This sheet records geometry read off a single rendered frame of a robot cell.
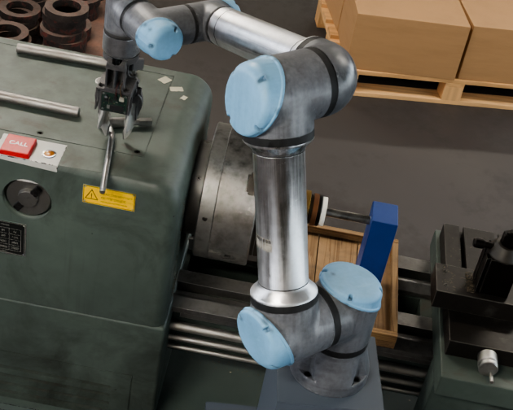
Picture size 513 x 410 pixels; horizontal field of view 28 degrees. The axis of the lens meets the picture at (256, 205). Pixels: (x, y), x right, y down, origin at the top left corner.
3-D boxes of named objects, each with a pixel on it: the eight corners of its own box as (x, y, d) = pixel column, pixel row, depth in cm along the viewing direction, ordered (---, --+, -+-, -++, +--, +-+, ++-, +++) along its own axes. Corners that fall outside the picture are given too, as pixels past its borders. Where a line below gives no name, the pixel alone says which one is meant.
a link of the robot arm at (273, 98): (342, 358, 178) (339, 52, 158) (274, 388, 170) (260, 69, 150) (300, 333, 188) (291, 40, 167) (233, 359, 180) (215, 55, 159)
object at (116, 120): (150, 123, 222) (97, 124, 219) (151, 114, 221) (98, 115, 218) (152, 128, 221) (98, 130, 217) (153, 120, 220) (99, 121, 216)
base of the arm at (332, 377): (370, 402, 188) (383, 364, 182) (290, 393, 187) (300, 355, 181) (364, 343, 200) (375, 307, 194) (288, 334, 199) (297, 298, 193)
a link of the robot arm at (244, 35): (392, 45, 164) (221, -18, 199) (339, 57, 158) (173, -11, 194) (387, 112, 169) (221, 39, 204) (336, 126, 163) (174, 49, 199)
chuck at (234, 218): (201, 285, 232) (220, 171, 214) (221, 207, 258) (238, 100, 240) (240, 293, 232) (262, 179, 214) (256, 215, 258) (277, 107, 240)
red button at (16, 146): (-1, 156, 206) (-1, 148, 205) (8, 141, 211) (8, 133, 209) (28, 162, 206) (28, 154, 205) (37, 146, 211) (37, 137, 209)
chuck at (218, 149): (186, 282, 232) (203, 167, 214) (207, 205, 258) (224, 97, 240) (201, 285, 232) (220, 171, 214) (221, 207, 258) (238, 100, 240)
